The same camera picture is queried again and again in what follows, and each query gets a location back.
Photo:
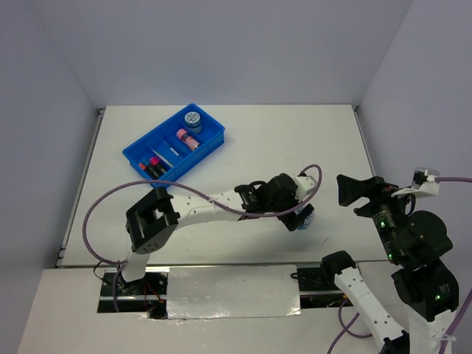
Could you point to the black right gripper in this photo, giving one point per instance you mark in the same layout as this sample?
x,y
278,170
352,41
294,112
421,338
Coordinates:
x,y
349,187

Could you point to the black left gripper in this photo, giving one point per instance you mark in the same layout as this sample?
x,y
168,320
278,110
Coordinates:
x,y
293,220

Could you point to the blue paint jar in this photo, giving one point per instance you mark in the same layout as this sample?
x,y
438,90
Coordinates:
x,y
307,222
193,122

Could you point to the pink lidded small bottle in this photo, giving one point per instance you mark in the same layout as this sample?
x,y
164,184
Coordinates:
x,y
187,139

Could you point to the pink capped black highlighter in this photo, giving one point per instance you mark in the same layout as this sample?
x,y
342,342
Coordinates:
x,y
158,166

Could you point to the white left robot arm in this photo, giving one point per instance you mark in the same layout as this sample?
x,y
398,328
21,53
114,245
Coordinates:
x,y
151,221

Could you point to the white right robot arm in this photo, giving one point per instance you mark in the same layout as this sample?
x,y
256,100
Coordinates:
x,y
413,241

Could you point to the blue compartment tray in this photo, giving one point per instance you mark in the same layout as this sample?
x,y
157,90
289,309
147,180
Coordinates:
x,y
162,137

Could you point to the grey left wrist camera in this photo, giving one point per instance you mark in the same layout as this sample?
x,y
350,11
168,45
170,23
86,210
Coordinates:
x,y
305,186

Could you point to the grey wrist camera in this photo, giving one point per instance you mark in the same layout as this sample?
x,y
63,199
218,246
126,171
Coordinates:
x,y
424,184
305,186

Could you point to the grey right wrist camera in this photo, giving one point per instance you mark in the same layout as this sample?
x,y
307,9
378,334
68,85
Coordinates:
x,y
424,184

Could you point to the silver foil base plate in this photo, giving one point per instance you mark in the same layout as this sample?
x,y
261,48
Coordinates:
x,y
232,292

